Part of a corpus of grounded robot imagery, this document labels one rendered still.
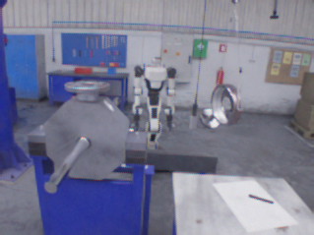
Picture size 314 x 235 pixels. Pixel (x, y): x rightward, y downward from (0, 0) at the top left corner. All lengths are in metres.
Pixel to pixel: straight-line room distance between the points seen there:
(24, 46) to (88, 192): 5.78
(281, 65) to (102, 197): 6.25
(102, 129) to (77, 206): 0.61
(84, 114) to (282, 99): 6.48
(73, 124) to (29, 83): 5.72
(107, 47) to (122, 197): 5.42
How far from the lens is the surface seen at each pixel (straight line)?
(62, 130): 1.48
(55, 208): 1.82
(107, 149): 1.44
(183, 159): 1.87
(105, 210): 1.71
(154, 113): 3.18
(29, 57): 7.01
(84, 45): 6.86
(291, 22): 7.36
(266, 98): 7.21
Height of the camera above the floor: 1.66
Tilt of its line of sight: 18 degrees down
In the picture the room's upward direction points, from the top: 3 degrees clockwise
